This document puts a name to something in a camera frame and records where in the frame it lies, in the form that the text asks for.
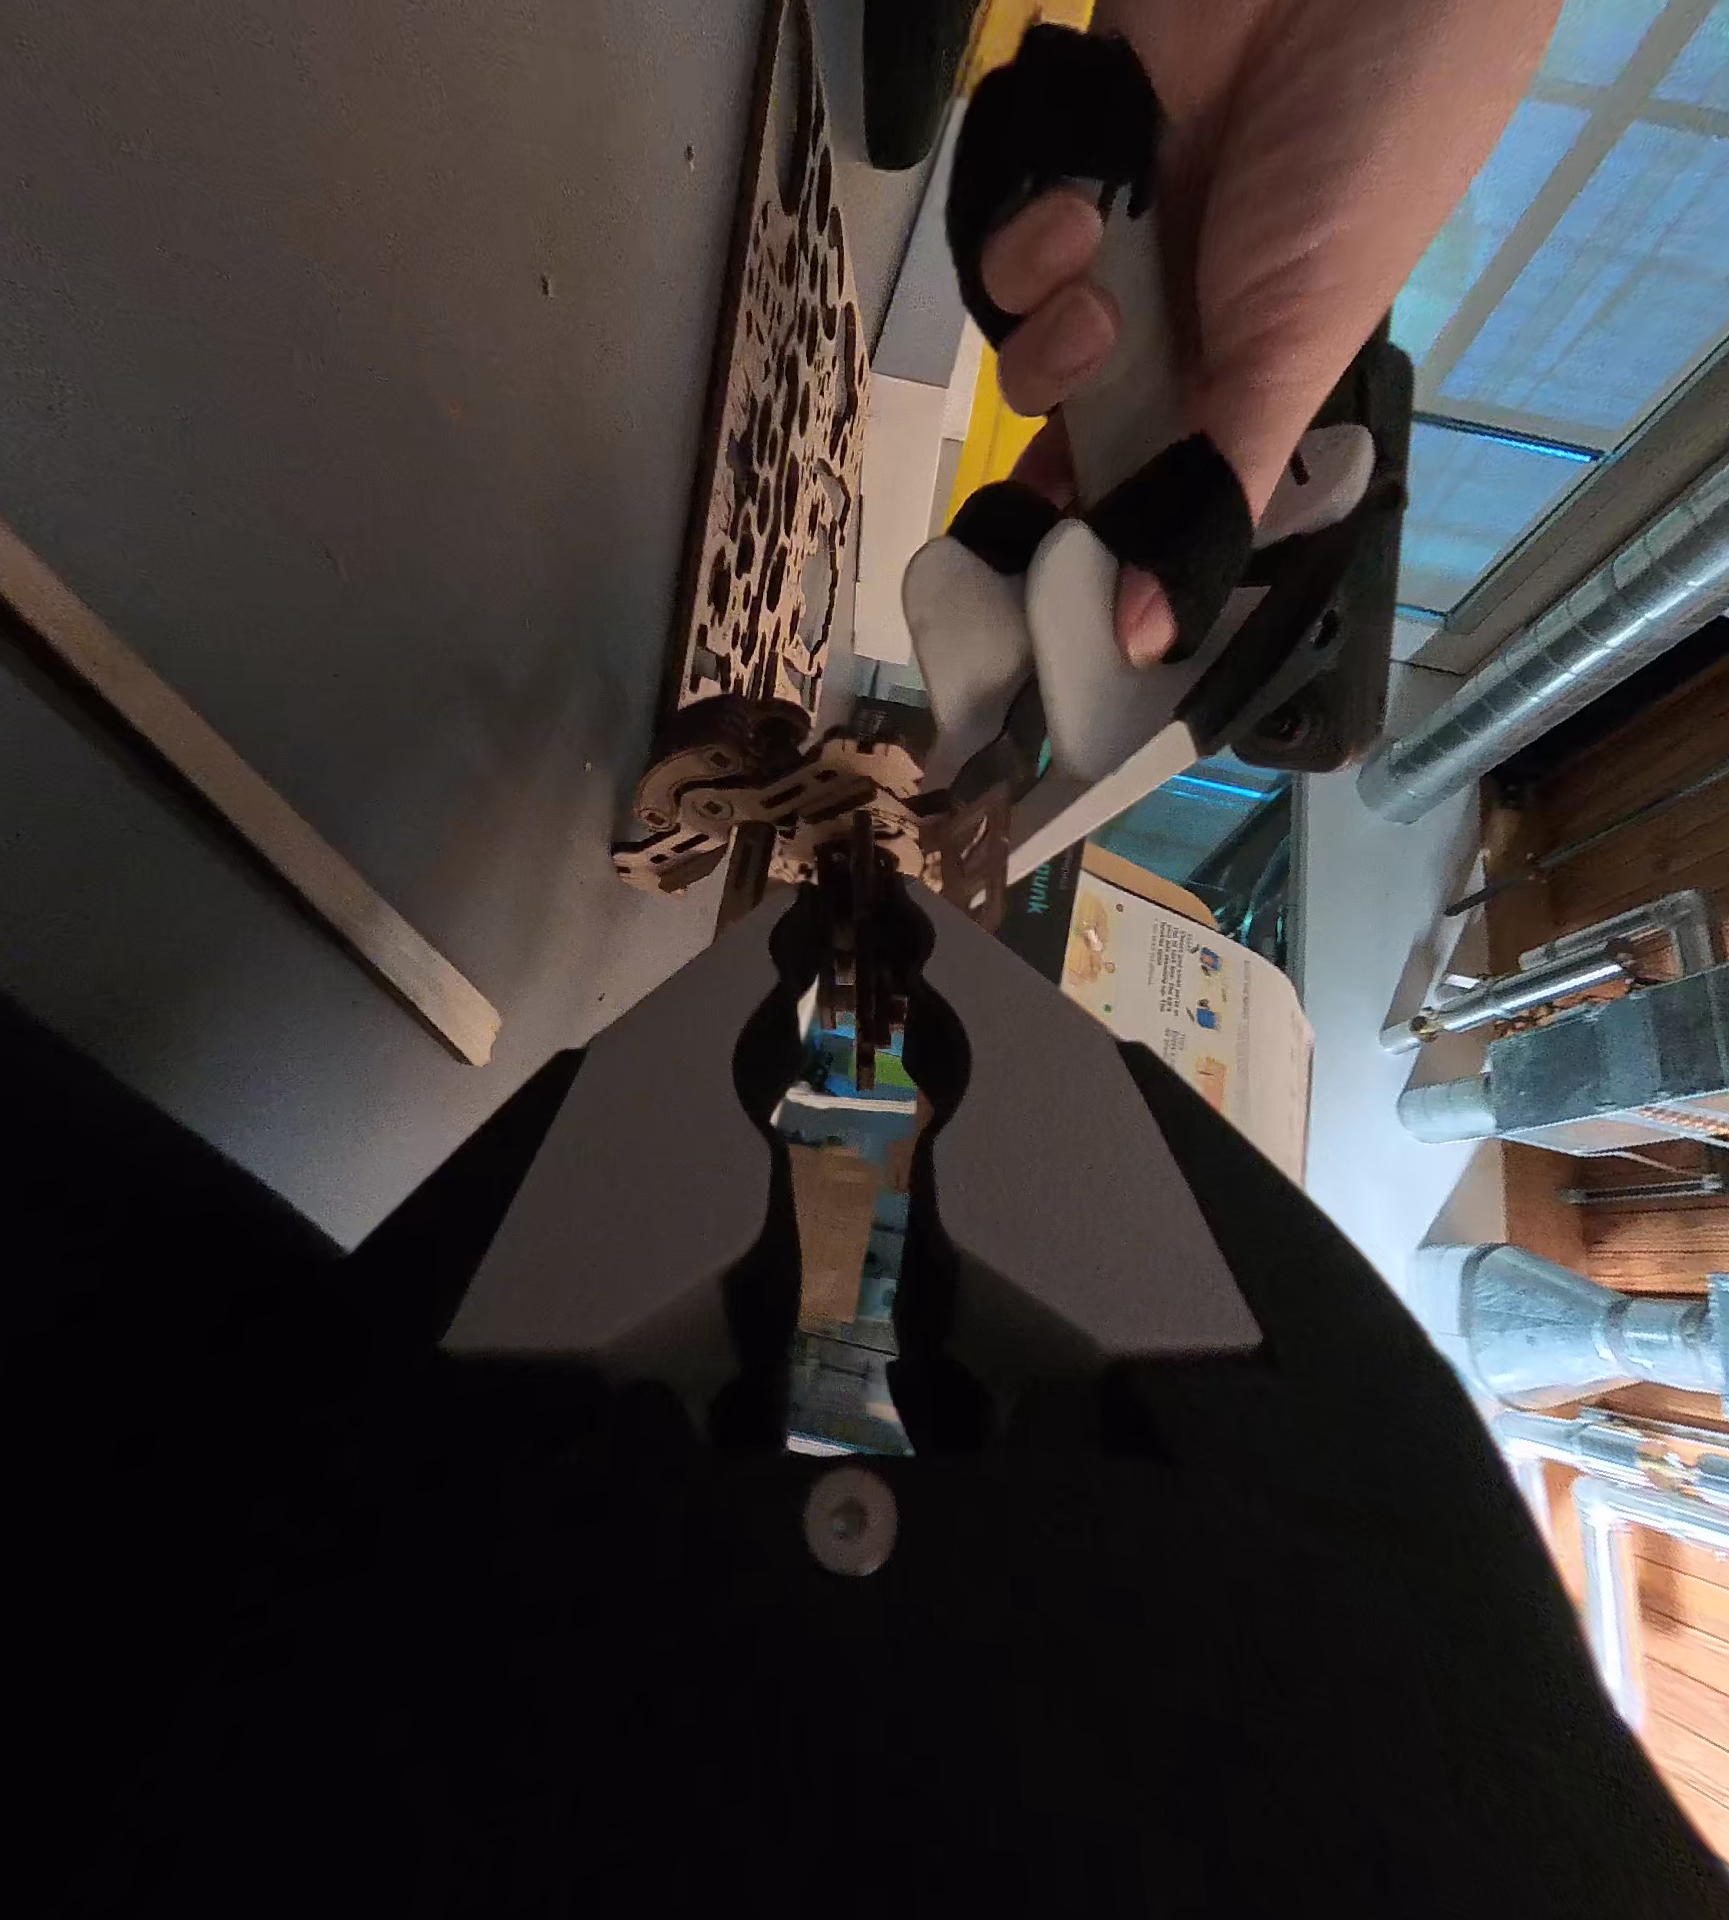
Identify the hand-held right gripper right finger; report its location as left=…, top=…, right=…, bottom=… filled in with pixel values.
left=894, top=883, right=1267, bottom=1369

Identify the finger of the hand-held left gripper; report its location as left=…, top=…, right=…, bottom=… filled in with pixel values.
left=902, top=531, right=1048, bottom=815
left=1002, top=523, right=1229, bottom=889

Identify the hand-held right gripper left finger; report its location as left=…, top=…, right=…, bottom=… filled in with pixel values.
left=435, top=892, right=808, bottom=1369

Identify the wooden gear mechanism model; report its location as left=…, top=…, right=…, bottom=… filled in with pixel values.
left=616, top=703, right=1018, bottom=1100

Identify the person's left hand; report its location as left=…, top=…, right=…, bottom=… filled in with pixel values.
left=977, top=0, right=1567, bottom=669

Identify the white cardboard tray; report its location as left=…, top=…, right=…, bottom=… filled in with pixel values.
left=864, top=371, right=989, bottom=669

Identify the yellow plastic bin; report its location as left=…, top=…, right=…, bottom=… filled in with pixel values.
left=949, top=0, right=1079, bottom=520

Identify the perforated wooden part sheet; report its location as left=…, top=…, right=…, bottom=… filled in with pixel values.
left=659, top=0, right=876, bottom=760

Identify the printed instruction board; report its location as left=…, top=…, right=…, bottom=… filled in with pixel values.
left=1056, top=843, right=1318, bottom=1189

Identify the large window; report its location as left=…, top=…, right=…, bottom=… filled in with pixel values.
left=1388, top=0, right=1729, bottom=452

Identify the thin wooden strip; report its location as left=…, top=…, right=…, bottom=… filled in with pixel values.
left=0, top=431, right=502, bottom=1070

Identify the round metal duct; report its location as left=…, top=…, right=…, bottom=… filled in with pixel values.
left=1357, top=479, right=1729, bottom=824

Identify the conical metal duct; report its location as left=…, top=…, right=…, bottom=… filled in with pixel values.
left=1434, top=1241, right=1729, bottom=1441

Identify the rectangular metal duct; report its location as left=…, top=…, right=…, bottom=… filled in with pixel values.
left=1397, top=959, right=1729, bottom=1157

